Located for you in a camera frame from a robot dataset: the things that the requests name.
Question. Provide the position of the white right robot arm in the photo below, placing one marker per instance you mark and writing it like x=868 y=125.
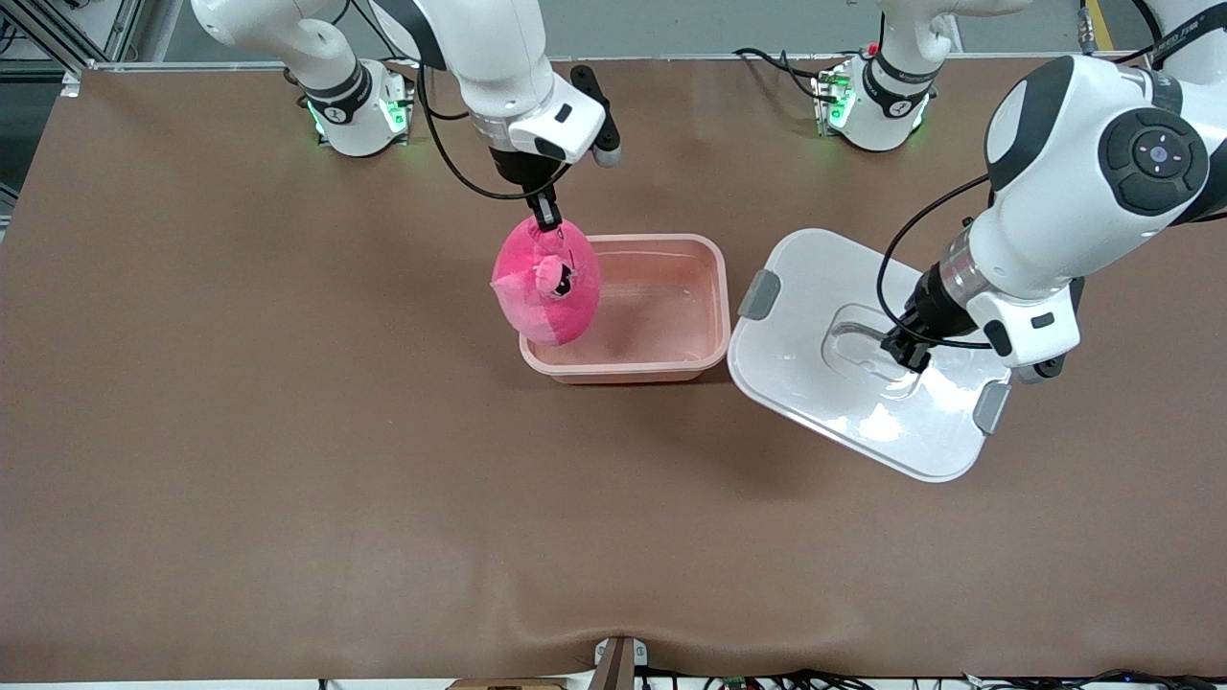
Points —
x=479 y=38

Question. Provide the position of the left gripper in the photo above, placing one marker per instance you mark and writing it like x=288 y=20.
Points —
x=926 y=311

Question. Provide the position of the pink plush toy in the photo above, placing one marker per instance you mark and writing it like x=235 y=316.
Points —
x=537 y=307

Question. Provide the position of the pink plastic storage box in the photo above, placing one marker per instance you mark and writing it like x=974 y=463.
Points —
x=661 y=316

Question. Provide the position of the metal table edge clamp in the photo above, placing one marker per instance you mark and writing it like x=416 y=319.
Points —
x=618 y=666

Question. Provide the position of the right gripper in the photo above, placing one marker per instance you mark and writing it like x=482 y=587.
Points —
x=524 y=170

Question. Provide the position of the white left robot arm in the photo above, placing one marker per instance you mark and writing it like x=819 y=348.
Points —
x=1064 y=172

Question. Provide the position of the white box lid grey latches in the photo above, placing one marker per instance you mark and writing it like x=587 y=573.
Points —
x=805 y=383

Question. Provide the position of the aluminium frame profile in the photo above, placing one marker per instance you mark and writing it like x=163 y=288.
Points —
x=48 y=38

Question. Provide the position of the metal table corner bracket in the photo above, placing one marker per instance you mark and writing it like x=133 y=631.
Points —
x=70 y=84

